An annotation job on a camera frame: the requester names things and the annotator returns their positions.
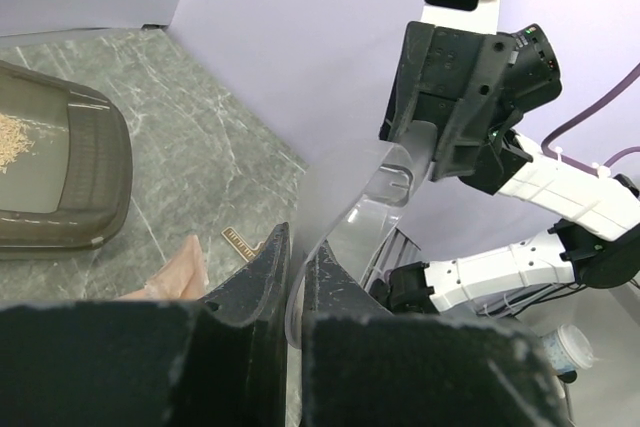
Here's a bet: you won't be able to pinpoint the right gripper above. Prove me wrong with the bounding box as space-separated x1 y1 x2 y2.
378 21 562 181

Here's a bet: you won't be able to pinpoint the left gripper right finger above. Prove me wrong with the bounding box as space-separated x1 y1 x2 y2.
301 244 569 426

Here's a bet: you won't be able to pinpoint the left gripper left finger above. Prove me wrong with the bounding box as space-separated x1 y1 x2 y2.
1 223 290 426

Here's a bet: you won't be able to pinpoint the pink cat litter bag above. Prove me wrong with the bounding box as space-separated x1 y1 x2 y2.
118 235 209 301

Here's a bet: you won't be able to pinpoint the clear plastic scoop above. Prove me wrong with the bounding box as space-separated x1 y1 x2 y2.
285 121 437 349

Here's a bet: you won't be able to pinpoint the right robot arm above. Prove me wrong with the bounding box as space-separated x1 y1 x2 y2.
363 21 639 318

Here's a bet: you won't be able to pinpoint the grey plastic litter box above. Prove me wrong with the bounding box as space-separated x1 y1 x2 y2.
1 62 133 259

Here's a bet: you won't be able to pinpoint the clean litter granules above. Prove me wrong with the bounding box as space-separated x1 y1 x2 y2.
0 114 34 173

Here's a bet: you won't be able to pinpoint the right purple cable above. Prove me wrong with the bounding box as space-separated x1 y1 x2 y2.
541 61 640 173

